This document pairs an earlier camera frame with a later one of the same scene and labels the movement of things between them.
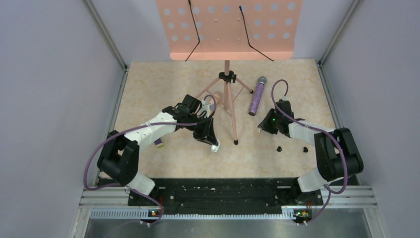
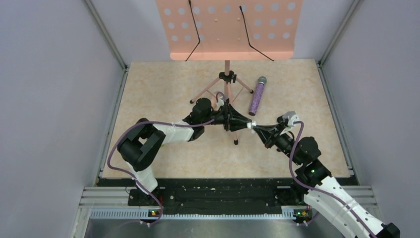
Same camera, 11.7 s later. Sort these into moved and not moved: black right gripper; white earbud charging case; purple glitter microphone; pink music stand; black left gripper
Moved: white earbud charging case; black left gripper; black right gripper
Not moved: pink music stand; purple glitter microphone
